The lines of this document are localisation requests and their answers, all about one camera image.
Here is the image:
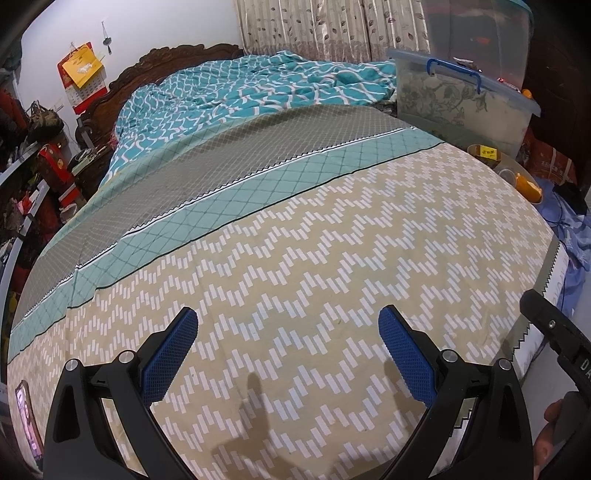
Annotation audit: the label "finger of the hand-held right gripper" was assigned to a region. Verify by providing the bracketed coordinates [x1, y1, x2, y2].
[519, 288, 575, 354]

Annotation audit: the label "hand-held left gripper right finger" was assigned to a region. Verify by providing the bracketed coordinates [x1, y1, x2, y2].
[378, 305, 536, 480]

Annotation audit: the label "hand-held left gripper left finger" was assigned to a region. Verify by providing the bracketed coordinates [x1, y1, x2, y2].
[44, 306, 199, 480]

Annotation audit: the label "clear trash bin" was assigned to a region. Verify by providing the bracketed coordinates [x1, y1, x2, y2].
[466, 143, 544, 206]

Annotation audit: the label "person's right hand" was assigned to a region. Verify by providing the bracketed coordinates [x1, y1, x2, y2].
[533, 399, 573, 480]

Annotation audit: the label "blue cloth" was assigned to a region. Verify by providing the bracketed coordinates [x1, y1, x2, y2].
[538, 178, 591, 319]

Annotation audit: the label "smartphone in red case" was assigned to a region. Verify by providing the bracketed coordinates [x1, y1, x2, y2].
[14, 381, 44, 472]

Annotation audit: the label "red carton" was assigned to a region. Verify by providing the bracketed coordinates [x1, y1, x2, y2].
[526, 136, 578, 185]

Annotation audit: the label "grey metal shelf rack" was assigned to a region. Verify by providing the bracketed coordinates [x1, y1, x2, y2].
[0, 148, 51, 333]

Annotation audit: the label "dark wooden nightstand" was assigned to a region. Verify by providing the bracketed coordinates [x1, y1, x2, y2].
[69, 145, 114, 199]

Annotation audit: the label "red gift bag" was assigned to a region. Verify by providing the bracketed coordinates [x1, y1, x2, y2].
[37, 143, 86, 208]

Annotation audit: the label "dark wooden cabinet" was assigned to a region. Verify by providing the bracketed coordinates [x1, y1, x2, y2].
[526, 28, 591, 144]

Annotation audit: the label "brown handbag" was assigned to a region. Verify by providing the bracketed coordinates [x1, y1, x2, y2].
[25, 102, 65, 144]

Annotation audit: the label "teal patterned quilt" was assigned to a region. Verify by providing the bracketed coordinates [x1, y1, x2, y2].
[97, 50, 399, 190]

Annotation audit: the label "carved wooden headboard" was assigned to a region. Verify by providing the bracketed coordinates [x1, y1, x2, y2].
[76, 42, 245, 139]

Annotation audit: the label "clear storage box blue lid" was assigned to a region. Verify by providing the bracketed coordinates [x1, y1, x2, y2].
[422, 0, 536, 88]

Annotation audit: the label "dark red hanging clothes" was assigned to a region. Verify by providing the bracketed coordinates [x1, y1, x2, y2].
[0, 88, 28, 134]

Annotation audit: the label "leaf print curtain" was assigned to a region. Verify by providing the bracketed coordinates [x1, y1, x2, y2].
[235, 0, 430, 63]

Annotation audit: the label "storage box with blue handle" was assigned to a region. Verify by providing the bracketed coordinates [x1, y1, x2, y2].
[385, 46, 542, 160]

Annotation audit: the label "red wall calendar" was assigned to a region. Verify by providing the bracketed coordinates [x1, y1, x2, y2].
[57, 41, 108, 114]

